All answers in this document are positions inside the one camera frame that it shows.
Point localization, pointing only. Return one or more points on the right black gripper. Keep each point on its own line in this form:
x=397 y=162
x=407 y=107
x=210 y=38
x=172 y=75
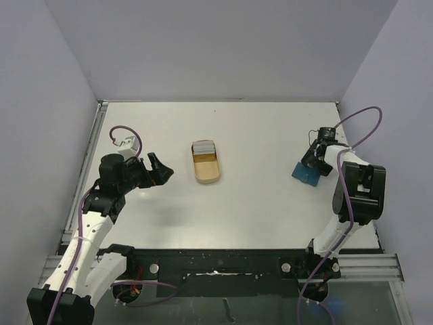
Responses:
x=316 y=159

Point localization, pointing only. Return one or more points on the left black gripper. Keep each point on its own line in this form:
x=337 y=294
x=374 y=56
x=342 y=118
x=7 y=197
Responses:
x=157 y=176

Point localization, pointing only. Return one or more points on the blue leather card holder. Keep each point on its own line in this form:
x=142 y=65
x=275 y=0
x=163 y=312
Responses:
x=306 y=175

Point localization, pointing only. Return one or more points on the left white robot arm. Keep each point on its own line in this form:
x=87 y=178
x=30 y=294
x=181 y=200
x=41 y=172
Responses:
x=85 y=272

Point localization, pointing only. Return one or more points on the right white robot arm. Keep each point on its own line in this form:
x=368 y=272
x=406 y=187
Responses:
x=359 y=194

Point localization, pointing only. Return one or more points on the stack of credit cards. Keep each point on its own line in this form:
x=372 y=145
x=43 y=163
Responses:
x=203 y=147

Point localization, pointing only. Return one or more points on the beige oval tray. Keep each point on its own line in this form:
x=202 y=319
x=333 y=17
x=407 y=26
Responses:
x=206 y=168

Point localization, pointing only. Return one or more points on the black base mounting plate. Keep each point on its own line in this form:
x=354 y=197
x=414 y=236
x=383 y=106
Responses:
x=226 y=272

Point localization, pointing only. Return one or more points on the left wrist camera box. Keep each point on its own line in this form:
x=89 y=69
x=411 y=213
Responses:
x=129 y=147

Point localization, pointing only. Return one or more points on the aluminium left side rail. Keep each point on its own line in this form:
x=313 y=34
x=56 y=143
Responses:
x=85 y=168

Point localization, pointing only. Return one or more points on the aluminium rail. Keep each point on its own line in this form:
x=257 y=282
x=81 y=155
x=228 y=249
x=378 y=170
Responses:
x=85 y=168
x=369 y=268

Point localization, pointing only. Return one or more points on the aluminium front rail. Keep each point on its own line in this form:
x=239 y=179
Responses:
x=369 y=268

